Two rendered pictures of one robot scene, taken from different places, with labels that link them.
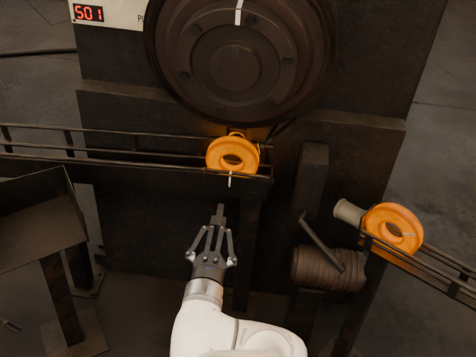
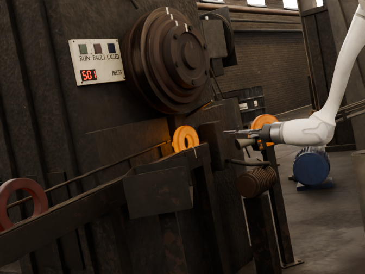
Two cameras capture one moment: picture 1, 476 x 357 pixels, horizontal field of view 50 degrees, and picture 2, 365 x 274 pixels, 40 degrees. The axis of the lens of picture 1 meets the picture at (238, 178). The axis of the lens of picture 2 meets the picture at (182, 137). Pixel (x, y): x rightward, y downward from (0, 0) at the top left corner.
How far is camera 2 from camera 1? 208 cm
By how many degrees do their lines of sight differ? 63
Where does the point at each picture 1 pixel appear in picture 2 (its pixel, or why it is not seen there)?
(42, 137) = not seen: outside the picture
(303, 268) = (256, 175)
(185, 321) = (297, 121)
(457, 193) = not seen: hidden behind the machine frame
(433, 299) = not seen: hidden behind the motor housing
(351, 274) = (269, 169)
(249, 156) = (194, 133)
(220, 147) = (182, 132)
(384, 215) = (260, 122)
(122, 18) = (105, 74)
